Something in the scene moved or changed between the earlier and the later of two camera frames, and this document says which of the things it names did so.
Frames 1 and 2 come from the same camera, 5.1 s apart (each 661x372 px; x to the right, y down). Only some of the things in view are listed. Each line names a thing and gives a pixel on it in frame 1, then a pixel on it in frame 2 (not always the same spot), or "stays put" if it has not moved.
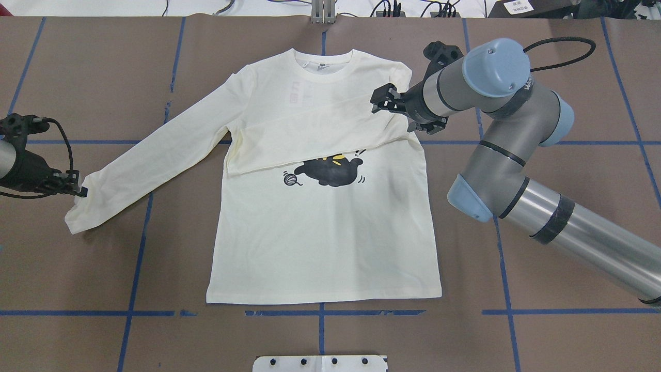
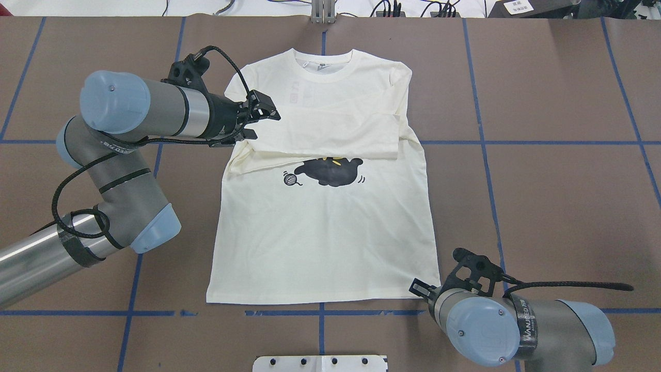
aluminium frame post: [323, 12] stays put
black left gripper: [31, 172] -> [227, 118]
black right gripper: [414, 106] -> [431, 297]
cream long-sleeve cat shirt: [325, 195] stays put
